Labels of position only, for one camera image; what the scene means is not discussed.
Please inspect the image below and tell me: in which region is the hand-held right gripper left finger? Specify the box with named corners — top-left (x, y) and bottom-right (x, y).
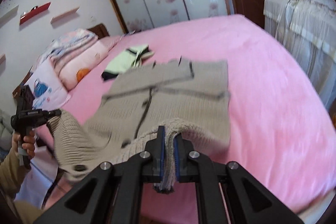
top-left (34, 126), bottom-right (166, 224)

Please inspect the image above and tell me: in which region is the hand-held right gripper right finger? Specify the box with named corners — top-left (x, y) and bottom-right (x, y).
top-left (173, 133), bottom-right (305, 224)

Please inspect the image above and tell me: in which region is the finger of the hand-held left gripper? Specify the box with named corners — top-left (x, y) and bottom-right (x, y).
top-left (47, 109), bottom-right (62, 123)

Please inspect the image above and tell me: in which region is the grey knitted cardigan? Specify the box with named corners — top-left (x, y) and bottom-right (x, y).
top-left (47, 57), bottom-right (232, 193)

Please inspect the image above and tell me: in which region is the person's left forearm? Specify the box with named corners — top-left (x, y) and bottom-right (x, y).
top-left (0, 147), bottom-right (36, 224)

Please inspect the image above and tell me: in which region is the person's left hand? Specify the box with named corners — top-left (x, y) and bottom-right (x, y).
top-left (12, 129), bottom-right (36, 159)

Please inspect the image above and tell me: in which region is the pink printed pillow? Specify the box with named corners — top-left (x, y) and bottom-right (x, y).
top-left (25, 58), bottom-right (72, 109)

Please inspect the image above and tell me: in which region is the pink folded quilt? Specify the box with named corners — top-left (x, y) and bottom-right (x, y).
top-left (50, 40), bottom-right (110, 91)

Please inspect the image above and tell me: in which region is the floral folded blanket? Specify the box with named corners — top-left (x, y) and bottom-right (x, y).
top-left (39, 28), bottom-right (98, 62)

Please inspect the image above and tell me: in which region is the green and black folded garment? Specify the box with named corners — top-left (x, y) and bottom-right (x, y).
top-left (101, 44), bottom-right (155, 82)

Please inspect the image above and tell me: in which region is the dark wooden headboard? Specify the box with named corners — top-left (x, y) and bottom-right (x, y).
top-left (87, 24), bottom-right (110, 40)

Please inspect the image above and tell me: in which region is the pink bed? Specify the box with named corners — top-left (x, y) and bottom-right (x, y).
top-left (34, 13), bottom-right (336, 224)

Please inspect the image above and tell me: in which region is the white lace covered furniture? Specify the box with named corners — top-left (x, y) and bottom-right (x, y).
top-left (263, 0), bottom-right (336, 110)

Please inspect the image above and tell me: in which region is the white wall shelf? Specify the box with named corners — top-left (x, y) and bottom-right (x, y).
top-left (0, 5), bottom-right (20, 28)

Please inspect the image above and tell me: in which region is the pink wall shelf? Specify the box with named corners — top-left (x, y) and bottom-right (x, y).
top-left (50, 7), bottom-right (80, 25)

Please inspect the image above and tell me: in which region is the red wall shelf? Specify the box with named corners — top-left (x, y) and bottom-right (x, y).
top-left (19, 2), bottom-right (51, 26)

